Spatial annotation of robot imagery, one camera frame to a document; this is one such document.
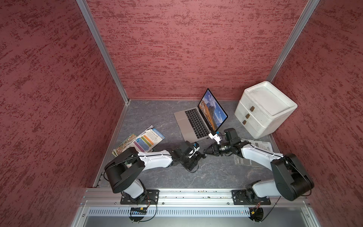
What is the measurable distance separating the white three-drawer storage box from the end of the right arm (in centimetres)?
26

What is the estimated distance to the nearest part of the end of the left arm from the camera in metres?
0.68

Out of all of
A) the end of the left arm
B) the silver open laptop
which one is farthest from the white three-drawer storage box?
the end of the left arm

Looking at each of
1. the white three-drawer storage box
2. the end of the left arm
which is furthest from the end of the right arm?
the white three-drawer storage box

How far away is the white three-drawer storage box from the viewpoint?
839 mm

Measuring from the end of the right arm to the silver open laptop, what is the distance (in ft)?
0.55

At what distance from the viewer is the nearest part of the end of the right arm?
2.30 ft

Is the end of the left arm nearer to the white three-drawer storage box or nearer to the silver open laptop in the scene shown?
the silver open laptop

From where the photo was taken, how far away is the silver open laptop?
96cm

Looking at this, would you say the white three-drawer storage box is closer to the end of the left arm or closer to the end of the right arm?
the end of the right arm

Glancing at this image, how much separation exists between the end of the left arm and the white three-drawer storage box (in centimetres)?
48

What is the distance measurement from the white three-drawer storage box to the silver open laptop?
0.63ft
